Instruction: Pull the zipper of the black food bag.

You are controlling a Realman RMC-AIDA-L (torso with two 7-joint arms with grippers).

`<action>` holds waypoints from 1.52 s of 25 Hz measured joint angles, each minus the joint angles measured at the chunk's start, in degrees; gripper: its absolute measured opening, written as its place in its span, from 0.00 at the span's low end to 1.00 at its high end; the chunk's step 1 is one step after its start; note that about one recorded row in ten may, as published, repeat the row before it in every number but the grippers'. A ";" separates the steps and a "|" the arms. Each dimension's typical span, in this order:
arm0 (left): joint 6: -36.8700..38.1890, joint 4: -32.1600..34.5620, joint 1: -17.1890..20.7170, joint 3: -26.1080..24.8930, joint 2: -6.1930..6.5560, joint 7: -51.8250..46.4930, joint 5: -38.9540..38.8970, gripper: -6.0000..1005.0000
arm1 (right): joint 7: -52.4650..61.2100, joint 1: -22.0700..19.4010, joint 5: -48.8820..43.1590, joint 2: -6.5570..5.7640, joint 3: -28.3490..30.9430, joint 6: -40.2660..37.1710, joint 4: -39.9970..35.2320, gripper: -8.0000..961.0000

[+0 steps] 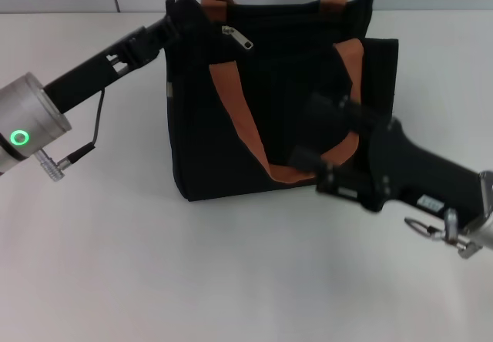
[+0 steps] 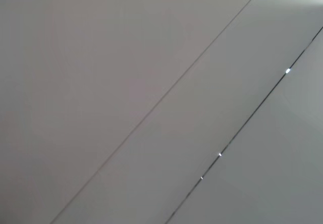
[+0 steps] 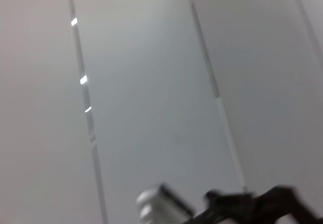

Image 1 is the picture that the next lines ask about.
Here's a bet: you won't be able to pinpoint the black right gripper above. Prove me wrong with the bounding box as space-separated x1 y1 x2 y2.
290 90 485 232

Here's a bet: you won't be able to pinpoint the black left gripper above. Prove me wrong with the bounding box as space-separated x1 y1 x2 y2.
41 0 216 112

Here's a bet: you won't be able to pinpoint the silver zipper pull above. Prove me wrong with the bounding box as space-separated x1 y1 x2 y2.
220 25 256 52

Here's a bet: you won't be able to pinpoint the black food bag orange handles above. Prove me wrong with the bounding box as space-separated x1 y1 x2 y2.
164 0 400 203

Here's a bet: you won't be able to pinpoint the right gripper cable with plug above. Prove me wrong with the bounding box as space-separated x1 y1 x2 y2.
404 207 483 260

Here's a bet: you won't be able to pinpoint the gripper cable with plug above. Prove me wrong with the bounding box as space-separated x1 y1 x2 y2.
404 207 483 260
35 86 107 183

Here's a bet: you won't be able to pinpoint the left gripper cable with plug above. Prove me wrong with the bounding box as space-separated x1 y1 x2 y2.
35 86 107 183

